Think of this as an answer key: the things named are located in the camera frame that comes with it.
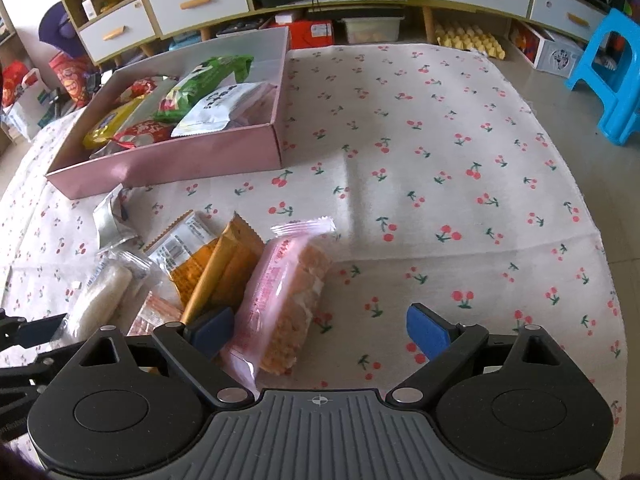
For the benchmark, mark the green snack packet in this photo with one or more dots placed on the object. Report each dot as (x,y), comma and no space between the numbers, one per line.
(196,85)

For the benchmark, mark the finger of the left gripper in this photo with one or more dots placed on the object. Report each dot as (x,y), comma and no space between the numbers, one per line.
(17,331)

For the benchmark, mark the small red snack packet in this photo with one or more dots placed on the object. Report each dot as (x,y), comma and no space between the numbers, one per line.
(144,86)

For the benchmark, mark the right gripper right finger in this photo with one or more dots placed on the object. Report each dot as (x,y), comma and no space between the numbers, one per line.
(452,351)

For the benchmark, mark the gold wafer bar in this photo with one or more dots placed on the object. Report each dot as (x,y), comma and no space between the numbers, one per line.
(227,272)

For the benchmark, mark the purple cap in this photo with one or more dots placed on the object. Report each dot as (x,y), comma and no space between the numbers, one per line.
(57,29)

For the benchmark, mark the yellow cracker packet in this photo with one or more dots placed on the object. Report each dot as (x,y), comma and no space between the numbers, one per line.
(107,127)

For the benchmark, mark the clear rice cake packet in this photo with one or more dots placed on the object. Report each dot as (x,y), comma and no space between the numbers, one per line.
(113,295)

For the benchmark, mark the red lantern bag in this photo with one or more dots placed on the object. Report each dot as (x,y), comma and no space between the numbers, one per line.
(78,76)

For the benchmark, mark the long wooden tv cabinet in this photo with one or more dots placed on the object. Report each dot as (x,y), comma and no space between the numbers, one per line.
(108,28)

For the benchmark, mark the white snack pouch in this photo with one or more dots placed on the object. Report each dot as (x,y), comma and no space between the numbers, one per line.
(229,107)

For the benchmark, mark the orange cracker packet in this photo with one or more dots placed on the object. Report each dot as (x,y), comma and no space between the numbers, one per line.
(182,252)

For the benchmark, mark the red white snack packet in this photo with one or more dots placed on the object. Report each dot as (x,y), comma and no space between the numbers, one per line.
(144,133)

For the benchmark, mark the yellow egg tray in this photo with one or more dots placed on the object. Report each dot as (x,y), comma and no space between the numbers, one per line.
(466,37)

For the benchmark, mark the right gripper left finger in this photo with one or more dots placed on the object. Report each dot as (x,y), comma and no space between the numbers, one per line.
(190,351)

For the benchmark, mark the blue plastic stool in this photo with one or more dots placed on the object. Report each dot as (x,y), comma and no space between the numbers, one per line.
(618,87)

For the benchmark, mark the white shopping bag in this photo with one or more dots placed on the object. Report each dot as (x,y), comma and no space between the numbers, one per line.
(27,102)

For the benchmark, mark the grey foil small packet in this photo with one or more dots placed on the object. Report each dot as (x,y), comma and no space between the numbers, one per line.
(111,221)

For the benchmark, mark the brown biscuit stack packet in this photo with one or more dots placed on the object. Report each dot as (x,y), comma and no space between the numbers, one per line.
(155,311)

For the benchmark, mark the pink cardboard box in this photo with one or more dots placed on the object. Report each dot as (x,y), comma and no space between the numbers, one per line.
(235,151)

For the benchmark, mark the clear storage bin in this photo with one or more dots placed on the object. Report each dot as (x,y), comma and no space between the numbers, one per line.
(381,30)

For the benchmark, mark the pink snack packet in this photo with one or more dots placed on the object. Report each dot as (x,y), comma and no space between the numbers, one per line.
(280,302)

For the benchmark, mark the red cardboard box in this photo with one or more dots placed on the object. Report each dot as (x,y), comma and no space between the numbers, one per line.
(308,34)

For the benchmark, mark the cherry print tablecloth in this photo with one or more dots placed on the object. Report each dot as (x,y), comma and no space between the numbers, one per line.
(446,190)

